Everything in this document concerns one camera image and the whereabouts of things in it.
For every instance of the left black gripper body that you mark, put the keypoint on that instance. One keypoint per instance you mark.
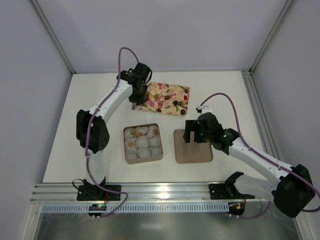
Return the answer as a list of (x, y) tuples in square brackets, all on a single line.
[(137, 99)]

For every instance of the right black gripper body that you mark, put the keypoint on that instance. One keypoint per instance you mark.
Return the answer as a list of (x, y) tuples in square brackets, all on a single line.
[(191, 130)]

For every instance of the metal tongs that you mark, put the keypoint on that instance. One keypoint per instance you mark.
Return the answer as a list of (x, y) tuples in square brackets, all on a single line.
[(134, 106)]

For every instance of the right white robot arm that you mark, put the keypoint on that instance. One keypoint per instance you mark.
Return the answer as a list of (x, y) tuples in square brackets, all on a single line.
[(290, 188)]

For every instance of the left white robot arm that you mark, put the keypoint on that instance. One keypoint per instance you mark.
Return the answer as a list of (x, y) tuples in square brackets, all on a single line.
[(91, 125)]

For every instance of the floral tray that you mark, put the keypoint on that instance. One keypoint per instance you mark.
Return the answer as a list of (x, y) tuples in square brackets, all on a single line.
[(168, 99)]

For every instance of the gold tin lid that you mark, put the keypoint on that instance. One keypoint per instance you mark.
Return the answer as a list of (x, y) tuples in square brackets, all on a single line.
[(193, 152)]

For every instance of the gold tin box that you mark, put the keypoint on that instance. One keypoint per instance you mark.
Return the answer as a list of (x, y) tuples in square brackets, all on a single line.
[(146, 148)]

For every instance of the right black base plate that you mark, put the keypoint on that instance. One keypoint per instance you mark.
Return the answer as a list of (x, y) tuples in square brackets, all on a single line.
[(224, 191)]

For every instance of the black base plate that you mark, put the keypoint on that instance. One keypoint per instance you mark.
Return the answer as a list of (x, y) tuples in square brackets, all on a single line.
[(224, 191), (93, 193)]

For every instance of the right aluminium frame rail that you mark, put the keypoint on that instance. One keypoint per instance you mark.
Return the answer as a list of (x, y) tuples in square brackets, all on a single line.
[(263, 126)]

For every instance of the slotted cable duct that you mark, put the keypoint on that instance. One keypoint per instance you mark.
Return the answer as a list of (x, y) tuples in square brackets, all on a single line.
[(135, 207)]

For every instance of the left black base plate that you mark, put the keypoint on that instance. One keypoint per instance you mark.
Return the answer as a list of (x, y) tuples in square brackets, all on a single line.
[(93, 193)]

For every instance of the left aluminium frame post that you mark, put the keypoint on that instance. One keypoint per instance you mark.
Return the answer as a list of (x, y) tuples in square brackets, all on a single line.
[(51, 34)]

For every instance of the aluminium front rail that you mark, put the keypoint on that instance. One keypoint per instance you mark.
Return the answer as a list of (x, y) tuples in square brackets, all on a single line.
[(64, 192)]

